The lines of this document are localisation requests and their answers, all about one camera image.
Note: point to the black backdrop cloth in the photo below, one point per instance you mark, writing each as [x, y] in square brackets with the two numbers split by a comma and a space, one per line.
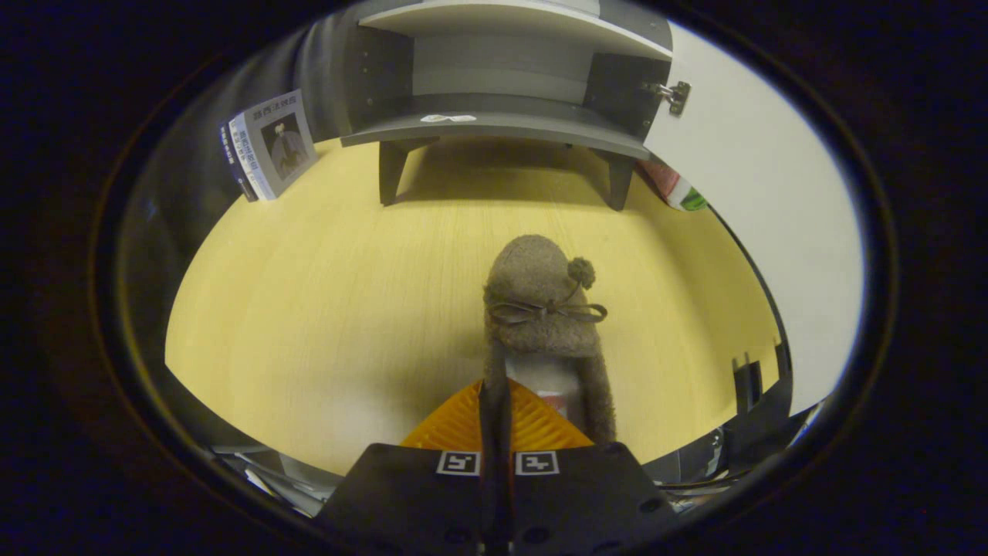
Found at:
[193, 193]

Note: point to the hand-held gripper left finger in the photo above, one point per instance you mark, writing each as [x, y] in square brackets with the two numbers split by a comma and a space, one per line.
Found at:
[487, 463]

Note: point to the brown plush shoe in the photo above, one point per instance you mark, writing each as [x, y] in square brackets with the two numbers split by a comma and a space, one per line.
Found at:
[540, 286]

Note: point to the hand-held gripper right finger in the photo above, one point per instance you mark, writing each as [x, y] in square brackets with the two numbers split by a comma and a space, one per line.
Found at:
[509, 463]

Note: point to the black upright object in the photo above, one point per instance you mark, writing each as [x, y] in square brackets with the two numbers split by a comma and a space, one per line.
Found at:
[746, 386]

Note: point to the dark spine book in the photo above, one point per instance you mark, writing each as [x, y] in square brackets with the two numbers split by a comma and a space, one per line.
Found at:
[231, 158]

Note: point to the watermelon slice toy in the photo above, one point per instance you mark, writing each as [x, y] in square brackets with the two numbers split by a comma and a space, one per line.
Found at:
[679, 193]

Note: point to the white cover book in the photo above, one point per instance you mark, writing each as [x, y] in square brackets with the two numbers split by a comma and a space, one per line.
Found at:
[282, 143]

